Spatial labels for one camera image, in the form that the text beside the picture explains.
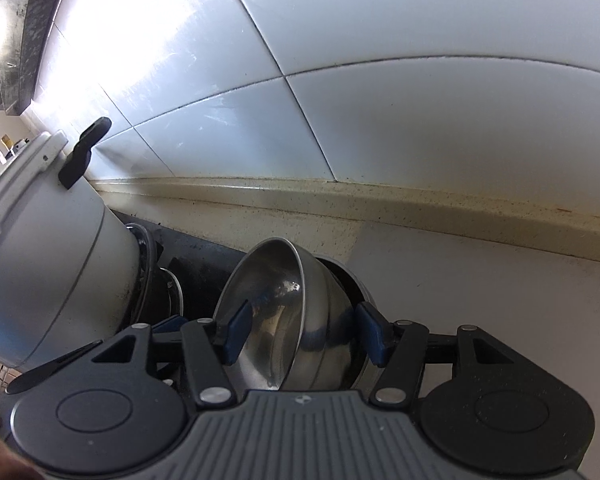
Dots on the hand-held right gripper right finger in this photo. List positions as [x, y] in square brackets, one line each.
[372, 340]

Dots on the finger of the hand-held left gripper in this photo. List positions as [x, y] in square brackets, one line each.
[169, 325]
[50, 371]

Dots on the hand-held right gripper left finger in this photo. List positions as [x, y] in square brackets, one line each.
[240, 332]

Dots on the large steel bowl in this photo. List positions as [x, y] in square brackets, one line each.
[365, 295]

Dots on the small steel bowl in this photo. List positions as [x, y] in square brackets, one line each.
[275, 300]

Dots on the person's left forearm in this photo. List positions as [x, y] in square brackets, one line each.
[5, 452]

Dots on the black burner pot support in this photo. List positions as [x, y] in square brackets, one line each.
[152, 270]

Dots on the black glass stove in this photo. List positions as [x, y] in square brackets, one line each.
[200, 265]

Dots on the large steel pot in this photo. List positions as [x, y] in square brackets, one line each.
[50, 260]

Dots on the steel range hood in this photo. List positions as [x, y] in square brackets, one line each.
[10, 35]

